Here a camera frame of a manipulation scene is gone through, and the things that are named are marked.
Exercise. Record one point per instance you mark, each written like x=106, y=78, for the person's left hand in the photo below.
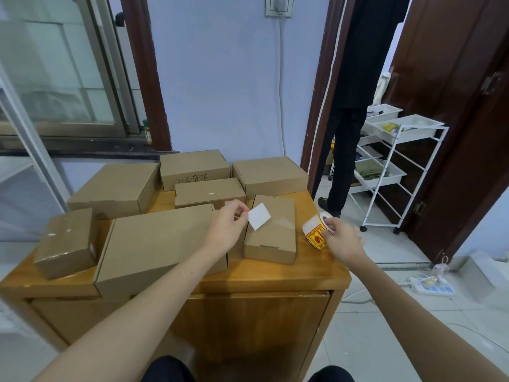
x=222, y=230

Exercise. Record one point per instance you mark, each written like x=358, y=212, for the person's right hand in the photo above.
x=344, y=242

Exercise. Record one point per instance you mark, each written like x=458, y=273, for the roll of yellow red stickers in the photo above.
x=316, y=236

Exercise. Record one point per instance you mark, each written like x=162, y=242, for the white backing paper piece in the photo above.
x=259, y=216

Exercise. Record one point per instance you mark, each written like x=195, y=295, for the small plain cardboard box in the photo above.
x=274, y=238

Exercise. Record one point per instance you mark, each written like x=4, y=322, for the tape-wrapped cardboard box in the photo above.
x=65, y=242

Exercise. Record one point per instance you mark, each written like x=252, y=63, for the person's left forearm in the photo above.
x=131, y=314

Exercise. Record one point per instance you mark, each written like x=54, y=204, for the person's right forearm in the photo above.
x=417, y=322

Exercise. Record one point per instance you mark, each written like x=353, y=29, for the person's right leg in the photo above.
x=330, y=375

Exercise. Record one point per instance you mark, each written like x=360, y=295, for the person's leg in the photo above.
x=330, y=375
x=167, y=371

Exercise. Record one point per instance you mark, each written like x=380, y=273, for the person's left leg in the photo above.
x=167, y=371

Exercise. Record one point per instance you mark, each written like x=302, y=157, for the folded green cloth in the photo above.
x=371, y=171

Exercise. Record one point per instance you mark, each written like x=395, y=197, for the small pink floor device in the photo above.
x=440, y=269

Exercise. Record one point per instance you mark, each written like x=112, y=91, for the white power strip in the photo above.
x=433, y=288

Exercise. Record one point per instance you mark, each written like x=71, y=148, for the wooden cabinet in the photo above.
x=258, y=326

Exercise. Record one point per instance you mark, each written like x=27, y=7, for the small orange bottle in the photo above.
x=147, y=133

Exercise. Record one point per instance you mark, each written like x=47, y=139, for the white rolling tray cart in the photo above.
x=409, y=133

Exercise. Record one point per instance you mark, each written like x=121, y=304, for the white hanging cloth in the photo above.
x=382, y=89

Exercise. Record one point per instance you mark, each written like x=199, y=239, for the dark brown wooden door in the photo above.
x=449, y=115

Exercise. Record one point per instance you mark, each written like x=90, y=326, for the dark stone windowsill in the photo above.
x=79, y=147

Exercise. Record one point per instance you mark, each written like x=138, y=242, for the white metal shelf rack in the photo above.
x=37, y=155

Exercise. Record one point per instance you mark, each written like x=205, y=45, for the brass door hinge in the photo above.
x=490, y=83

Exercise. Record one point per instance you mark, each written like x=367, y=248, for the sliding glass window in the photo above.
x=51, y=67

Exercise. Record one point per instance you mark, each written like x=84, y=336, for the dark brown window post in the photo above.
x=145, y=75

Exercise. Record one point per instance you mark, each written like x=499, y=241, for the dark brown door frame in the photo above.
x=326, y=55

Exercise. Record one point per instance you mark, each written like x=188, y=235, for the white wall socket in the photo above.
x=290, y=7

